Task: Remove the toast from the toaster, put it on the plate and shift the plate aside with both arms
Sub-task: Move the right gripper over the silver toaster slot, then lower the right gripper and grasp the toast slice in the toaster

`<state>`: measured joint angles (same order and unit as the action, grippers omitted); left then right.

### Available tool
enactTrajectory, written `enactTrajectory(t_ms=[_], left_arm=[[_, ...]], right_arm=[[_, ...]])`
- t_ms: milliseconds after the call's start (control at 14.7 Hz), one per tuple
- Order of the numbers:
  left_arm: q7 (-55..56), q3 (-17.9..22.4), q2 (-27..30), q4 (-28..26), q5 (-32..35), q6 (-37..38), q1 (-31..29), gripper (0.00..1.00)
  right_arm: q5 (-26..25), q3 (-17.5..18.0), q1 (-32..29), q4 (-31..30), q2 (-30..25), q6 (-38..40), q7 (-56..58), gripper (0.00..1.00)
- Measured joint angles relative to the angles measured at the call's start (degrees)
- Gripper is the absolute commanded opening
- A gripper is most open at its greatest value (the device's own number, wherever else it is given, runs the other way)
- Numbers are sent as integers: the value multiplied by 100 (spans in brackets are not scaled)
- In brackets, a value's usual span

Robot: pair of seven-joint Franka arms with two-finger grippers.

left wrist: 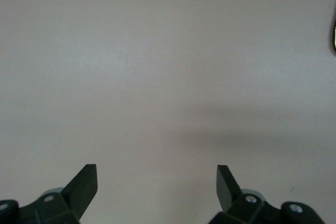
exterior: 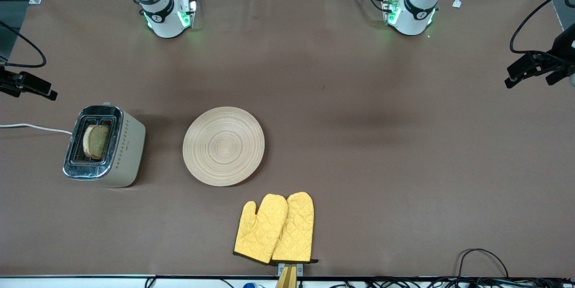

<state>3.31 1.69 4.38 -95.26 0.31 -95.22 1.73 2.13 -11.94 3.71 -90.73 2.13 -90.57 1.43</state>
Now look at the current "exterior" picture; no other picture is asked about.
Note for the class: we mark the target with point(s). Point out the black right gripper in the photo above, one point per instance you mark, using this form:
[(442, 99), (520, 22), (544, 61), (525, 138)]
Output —
[(5, 82)]

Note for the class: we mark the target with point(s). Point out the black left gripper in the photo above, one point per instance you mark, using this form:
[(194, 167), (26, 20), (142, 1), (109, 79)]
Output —
[(565, 48)]

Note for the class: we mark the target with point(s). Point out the slice of toast bread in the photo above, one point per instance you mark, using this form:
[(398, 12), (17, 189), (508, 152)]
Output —
[(95, 142)]

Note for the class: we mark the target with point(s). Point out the round wooden plate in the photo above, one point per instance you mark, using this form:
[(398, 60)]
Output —
[(223, 146)]

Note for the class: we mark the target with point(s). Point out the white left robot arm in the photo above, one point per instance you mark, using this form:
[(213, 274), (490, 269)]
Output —
[(415, 14)]

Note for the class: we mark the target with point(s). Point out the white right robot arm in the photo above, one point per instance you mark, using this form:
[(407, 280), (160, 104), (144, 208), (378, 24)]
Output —
[(164, 18)]

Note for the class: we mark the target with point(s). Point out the small white paper scrap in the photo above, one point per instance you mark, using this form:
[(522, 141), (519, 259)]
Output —
[(457, 3)]

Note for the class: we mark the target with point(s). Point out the chrome and beige toaster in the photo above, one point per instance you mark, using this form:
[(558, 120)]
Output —
[(128, 148)]

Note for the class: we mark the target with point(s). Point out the brown table cover mat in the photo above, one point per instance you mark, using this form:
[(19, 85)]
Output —
[(341, 81)]

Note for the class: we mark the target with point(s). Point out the yellow quilted oven mitt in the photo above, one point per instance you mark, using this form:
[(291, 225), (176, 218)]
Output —
[(296, 229), (260, 229)]

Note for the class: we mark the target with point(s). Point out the wooden stick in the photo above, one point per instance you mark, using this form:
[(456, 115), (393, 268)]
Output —
[(286, 280)]

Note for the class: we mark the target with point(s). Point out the small metal bracket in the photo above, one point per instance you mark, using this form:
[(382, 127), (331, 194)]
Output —
[(298, 269)]

